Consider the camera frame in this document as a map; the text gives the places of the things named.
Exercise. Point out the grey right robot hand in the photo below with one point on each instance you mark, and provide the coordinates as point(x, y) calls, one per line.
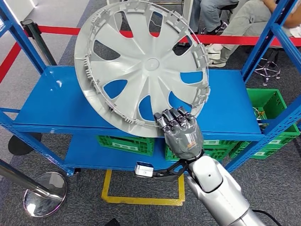
point(183, 140)

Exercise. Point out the grey plastic wheel cover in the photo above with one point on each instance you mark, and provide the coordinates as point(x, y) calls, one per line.
point(145, 65)

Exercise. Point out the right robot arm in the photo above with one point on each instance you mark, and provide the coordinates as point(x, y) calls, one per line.
point(219, 196)

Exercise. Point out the blue metal shelf rack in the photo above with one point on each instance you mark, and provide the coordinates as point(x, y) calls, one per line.
point(47, 99)

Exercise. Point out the red barrier belt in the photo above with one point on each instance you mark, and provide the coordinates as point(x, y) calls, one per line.
point(9, 62)
point(234, 40)

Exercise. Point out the chrome stool base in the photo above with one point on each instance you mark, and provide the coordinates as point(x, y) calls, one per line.
point(268, 70)

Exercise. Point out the black chair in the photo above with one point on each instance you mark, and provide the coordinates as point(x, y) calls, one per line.
point(229, 7)

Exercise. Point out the chrome stanchion post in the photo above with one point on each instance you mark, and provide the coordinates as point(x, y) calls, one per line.
point(44, 199)

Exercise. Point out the black stanchion post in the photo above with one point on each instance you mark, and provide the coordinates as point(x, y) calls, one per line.
point(38, 42)

